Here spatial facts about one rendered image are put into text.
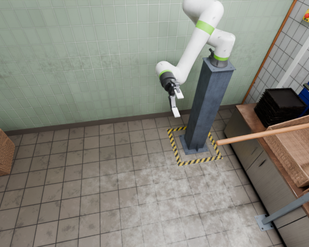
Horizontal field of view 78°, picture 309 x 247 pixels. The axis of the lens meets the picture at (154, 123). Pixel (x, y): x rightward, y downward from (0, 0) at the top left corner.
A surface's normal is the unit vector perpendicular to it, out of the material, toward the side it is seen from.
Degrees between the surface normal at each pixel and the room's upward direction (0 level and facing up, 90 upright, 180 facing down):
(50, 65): 90
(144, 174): 0
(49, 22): 90
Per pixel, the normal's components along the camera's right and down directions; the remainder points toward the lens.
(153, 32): 0.19, 0.75
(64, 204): 0.03, -0.65
